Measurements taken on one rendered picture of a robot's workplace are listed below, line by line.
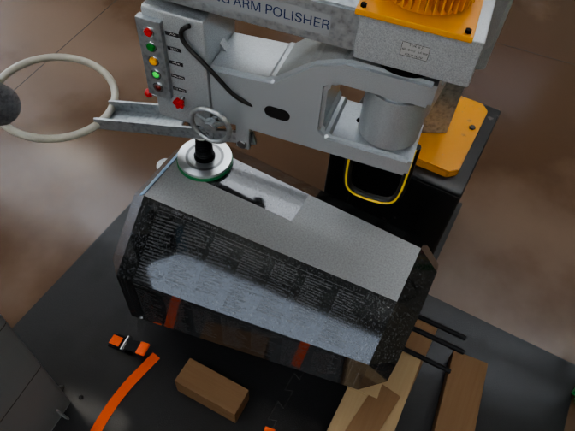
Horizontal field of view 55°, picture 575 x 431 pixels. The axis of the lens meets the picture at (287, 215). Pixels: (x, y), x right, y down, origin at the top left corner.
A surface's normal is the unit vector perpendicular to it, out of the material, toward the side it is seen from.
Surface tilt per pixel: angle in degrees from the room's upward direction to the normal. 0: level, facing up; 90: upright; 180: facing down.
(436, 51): 90
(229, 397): 0
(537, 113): 0
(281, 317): 45
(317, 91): 90
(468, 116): 0
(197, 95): 90
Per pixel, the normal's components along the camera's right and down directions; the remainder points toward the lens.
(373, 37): -0.35, 0.74
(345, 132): 0.05, -0.60
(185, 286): -0.26, 0.08
